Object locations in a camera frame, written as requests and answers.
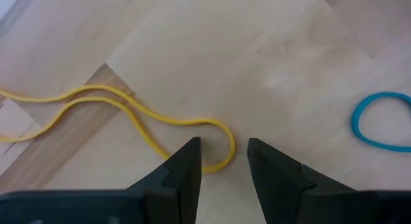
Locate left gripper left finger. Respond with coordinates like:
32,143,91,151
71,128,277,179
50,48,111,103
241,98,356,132
127,137,202,224

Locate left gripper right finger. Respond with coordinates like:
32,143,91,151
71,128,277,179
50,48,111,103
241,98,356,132
247,138,363,224

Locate yellow rubber band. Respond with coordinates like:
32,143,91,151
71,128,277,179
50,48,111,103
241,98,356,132
0,85,236,173

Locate blue rubber band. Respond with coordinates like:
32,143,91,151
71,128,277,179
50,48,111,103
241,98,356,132
350,91,411,153

